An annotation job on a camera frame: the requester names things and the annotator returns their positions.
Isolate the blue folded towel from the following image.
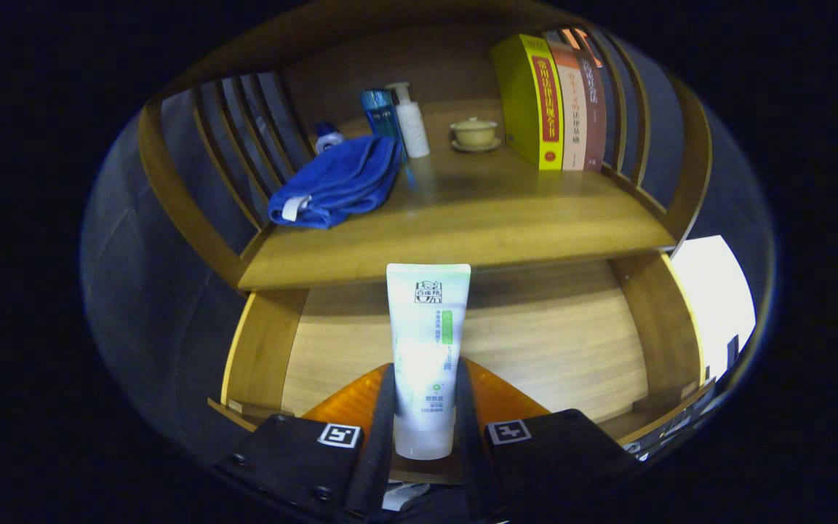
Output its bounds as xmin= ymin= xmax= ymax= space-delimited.
xmin=267 ymin=135 xmax=404 ymax=230

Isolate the white drawer cabinet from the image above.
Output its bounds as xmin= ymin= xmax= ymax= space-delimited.
xmin=670 ymin=234 xmax=757 ymax=383

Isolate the black backdrop cloth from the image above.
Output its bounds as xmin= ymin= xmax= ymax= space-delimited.
xmin=81 ymin=44 xmax=776 ymax=467

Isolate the yellow book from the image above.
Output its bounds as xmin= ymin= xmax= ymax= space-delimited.
xmin=490 ymin=33 xmax=564 ymax=172

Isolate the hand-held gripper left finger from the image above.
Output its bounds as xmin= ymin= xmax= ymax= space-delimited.
xmin=215 ymin=362 xmax=398 ymax=523

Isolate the brown book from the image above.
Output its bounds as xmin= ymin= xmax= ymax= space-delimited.
xmin=572 ymin=44 xmax=607 ymax=173

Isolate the teal blue bottle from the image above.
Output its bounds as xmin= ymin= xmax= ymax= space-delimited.
xmin=359 ymin=89 xmax=407 ymax=164

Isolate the white pump bottle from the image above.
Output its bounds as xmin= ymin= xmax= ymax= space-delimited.
xmin=386 ymin=82 xmax=431 ymax=159

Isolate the wooden drawer with black knob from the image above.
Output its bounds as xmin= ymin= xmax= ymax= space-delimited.
xmin=207 ymin=251 xmax=718 ymax=485

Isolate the small white blue-capped bottle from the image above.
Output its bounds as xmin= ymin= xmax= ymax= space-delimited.
xmin=315 ymin=121 xmax=346 ymax=155

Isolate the white green-print tube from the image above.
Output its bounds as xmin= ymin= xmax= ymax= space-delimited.
xmin=386 ymin=263 xmax=472 ymax=461

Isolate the beige lidded teacup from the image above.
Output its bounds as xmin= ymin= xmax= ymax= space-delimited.
xmin=450 ymin=116 xmax=498 ymax=148

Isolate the wooden countertop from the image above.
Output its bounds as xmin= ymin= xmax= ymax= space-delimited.
xmin=237 ymin=142 xmax=676 ymax=292

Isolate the orange and white book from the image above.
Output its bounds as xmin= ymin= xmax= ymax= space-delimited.
xmin=544 ymin=40 xmax=588 ymax=172

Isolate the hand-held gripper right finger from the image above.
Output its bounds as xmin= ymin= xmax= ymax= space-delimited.
xmin=454 ymin=357 xmax=642 ymax=523

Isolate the wooden cabinet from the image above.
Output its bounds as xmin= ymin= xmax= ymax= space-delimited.
xmin=137 ymin=0 xmax=713 ymax=292

